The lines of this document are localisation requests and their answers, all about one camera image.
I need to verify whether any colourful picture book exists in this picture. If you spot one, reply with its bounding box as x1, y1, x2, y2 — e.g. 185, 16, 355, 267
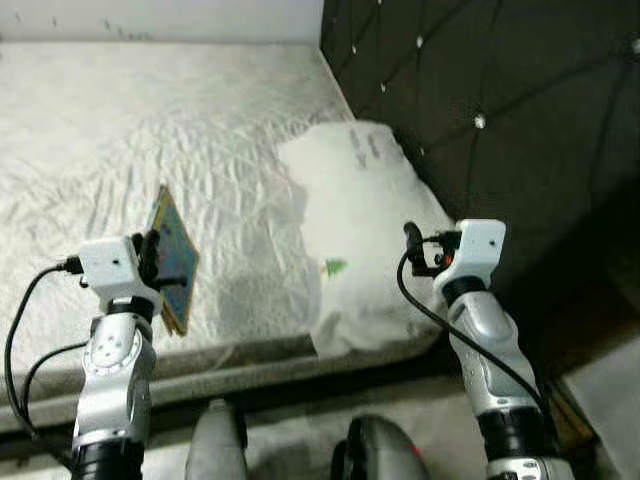
147, 185, 201, 337

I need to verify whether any white panda print pillow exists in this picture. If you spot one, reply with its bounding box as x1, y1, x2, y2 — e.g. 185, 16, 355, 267
277, 120, 456, 359

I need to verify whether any white quilted mattress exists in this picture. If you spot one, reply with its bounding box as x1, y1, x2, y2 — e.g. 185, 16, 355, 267
0, 40, 461, 433

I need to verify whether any grey left robot leg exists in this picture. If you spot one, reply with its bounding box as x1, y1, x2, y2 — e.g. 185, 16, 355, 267
185, 400, 249, 480

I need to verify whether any grey robot leg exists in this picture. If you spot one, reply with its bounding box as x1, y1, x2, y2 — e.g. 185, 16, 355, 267
185, 400, 249, 480
332, 415, 431, 480

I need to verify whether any dark tufted headboard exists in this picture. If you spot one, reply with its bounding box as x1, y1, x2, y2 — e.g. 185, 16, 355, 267
320, 0, 640, 301

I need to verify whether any white furniture panel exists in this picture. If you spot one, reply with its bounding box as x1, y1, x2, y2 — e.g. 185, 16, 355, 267
560, 340, 640, 480

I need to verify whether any grey right robot leg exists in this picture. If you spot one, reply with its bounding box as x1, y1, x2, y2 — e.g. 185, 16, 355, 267
332, 415, 431, 480

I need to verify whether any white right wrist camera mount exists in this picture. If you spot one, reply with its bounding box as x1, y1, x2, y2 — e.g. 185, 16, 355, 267
432, 219, 507, 296

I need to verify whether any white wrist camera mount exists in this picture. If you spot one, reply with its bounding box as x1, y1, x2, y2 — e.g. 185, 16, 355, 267
432, 219, 507, 296
78, 236, 163, 311

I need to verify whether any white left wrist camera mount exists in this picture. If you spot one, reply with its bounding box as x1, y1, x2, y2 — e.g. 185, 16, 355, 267
78, 236, 163, 311

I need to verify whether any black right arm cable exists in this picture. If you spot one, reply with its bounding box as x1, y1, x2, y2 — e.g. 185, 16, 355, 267
397, 245, 546, 411

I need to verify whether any dark bed frame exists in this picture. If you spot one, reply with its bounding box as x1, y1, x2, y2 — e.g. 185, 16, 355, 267
0, 350, 481, 463

